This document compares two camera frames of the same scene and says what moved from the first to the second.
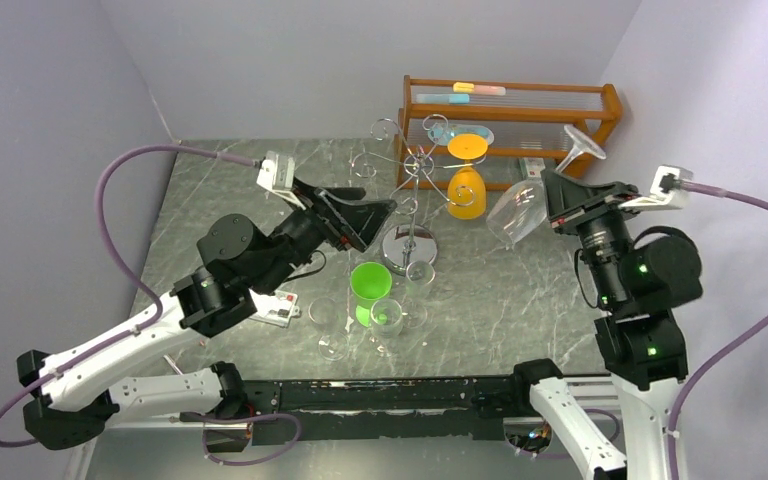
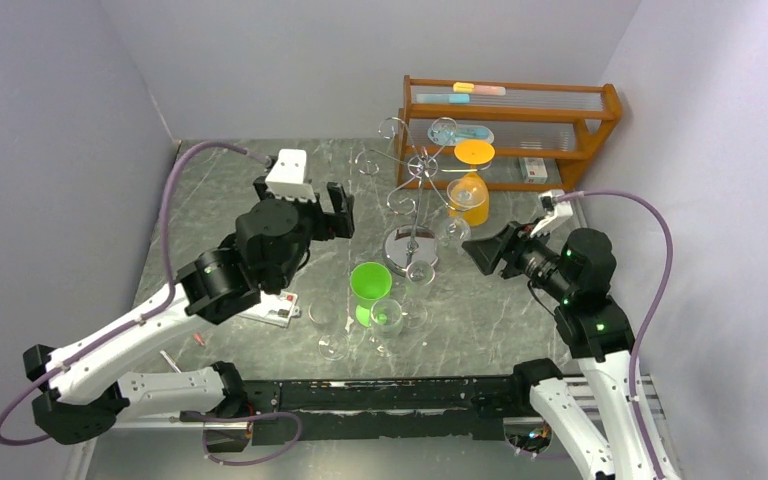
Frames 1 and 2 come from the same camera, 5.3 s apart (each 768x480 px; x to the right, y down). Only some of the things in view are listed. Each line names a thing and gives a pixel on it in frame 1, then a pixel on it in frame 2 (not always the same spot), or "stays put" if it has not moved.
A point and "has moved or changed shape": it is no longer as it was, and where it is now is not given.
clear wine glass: [386, 321] stays put
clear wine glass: [521, 210] -> [463, 195]
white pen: [173, 364] stays put
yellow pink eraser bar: [479, 89] stays put
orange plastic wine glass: [467, 198] has moved or changed shape
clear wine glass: [333, 343] stays put
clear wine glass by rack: [419, 278] stays put
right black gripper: [591, 208] -> [509, 251]
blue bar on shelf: [443, 98] stays put
